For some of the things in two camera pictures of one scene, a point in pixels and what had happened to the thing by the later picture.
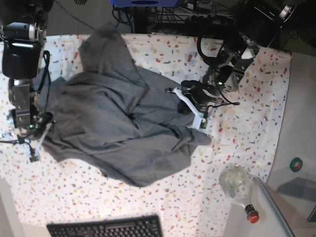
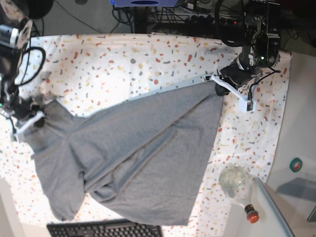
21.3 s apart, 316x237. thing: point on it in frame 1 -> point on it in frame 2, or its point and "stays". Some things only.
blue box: [144, 3] stays
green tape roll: [296, 164] stays
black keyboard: [142, 226] stays
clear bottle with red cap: [236, 180] stays
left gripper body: [33, 136] -> [21, 112]
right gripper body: [203, 96] -> [240, 81]
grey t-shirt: [109, 113] -> [148, 159]
